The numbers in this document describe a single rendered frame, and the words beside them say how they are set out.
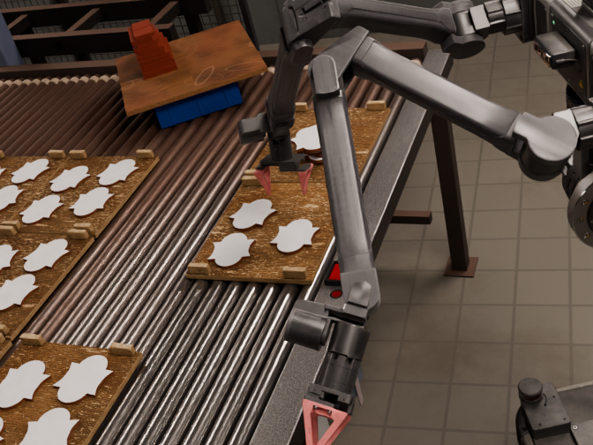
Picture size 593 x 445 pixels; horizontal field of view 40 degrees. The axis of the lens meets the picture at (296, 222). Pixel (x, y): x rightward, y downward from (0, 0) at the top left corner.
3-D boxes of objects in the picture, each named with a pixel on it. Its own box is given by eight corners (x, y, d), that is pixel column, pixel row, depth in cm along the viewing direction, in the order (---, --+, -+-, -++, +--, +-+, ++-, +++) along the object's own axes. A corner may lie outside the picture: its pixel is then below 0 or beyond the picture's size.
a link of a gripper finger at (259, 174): (266, 190, 216) (260, 156, 213) (291, 190, 214) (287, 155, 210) (257, 199, 210) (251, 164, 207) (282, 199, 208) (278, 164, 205)
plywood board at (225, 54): (239, 24, 320) (238, 19, 319) (268, 71, 280) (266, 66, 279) (116, 63, 316) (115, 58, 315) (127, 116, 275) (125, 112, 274)
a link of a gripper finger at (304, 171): (290, 190, 214) (286, 155, 211) (317, 190, 212) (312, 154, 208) (282, 199, 208) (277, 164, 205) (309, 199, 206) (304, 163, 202)
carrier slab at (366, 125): (391, 111, 260) (390, 107, 259) (354, 186, 230) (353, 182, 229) (289, 113, 274) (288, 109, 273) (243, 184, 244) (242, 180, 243)
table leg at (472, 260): (478, 258, 335) (455, 71, 286) (473, 277, 326) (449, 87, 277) (449, 257, 339) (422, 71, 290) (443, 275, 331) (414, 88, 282)
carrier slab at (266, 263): (356, 187, 230) (355, 183, 229) (311, 285, 200) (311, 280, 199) (243, 187, 243) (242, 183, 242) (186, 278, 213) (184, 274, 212)
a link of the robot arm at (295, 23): (320, 18, 150) (308, -28, 153) (284, 56, 161) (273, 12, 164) (493, 41, 174) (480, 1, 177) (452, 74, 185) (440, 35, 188)
